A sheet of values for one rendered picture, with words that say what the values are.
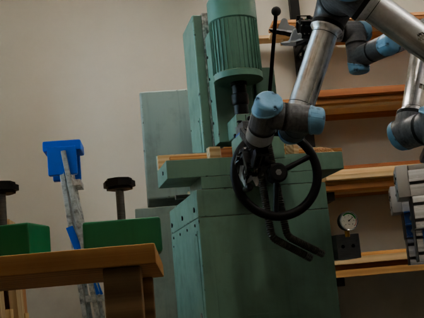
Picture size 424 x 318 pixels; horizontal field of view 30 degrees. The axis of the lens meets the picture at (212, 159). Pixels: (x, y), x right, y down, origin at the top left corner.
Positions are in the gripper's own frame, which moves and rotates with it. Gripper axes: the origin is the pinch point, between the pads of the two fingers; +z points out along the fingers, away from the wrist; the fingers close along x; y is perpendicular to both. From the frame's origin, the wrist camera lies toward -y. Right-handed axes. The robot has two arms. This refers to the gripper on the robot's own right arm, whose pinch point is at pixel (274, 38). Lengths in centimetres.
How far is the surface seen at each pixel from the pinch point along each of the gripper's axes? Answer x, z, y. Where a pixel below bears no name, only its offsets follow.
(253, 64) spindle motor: 4.9, 8.1, -7.5
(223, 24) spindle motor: -4.7, 17.6, 3.7
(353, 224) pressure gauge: 53, -15, -45
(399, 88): -146, -127, -82
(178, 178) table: 37, 40, -34
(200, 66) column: -19.4, 21.5, -17.1
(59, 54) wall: -239, 67, -90
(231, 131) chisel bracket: 9.5, 15.8, -30.9
